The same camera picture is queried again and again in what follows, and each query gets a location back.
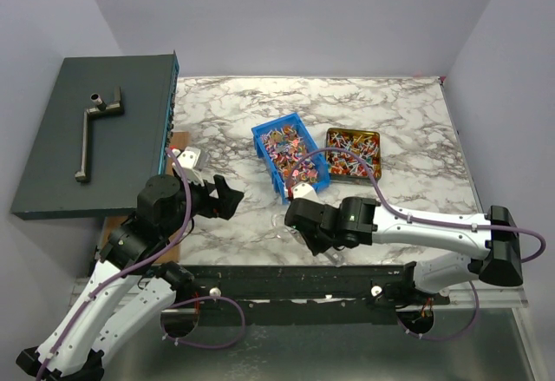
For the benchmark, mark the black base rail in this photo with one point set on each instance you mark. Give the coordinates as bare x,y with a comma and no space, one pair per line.
293,295

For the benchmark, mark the dark grey box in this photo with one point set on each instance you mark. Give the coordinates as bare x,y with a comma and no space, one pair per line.
102,136

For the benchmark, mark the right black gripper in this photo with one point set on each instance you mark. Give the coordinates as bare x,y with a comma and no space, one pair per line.
299,223

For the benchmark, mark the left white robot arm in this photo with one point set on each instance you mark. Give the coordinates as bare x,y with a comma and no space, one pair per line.
97,325

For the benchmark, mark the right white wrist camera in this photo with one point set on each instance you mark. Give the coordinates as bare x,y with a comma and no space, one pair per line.
303,190

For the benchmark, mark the blue candy bin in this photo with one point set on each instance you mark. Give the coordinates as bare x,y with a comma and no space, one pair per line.
281,143

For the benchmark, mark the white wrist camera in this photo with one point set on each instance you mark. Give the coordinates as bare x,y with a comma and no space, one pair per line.
192,161
303,190

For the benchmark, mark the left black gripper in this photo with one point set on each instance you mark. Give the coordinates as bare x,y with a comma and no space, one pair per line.
228,200

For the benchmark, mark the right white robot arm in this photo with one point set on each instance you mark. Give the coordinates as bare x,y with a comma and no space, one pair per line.
482,246

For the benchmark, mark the clear glass jar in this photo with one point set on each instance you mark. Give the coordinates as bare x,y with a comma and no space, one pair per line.
284,232

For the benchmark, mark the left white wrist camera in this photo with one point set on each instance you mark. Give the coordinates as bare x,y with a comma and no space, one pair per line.
192,161

